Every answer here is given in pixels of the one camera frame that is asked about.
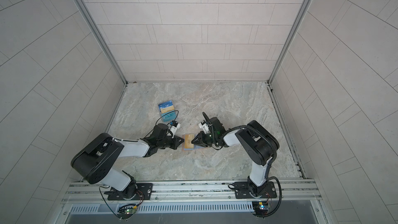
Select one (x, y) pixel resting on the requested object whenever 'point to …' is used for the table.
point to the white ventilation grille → (168, 207)
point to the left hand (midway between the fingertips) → (188, 140)
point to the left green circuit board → (130, 211)
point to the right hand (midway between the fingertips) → (193, 144)
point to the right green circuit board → (263, 206)
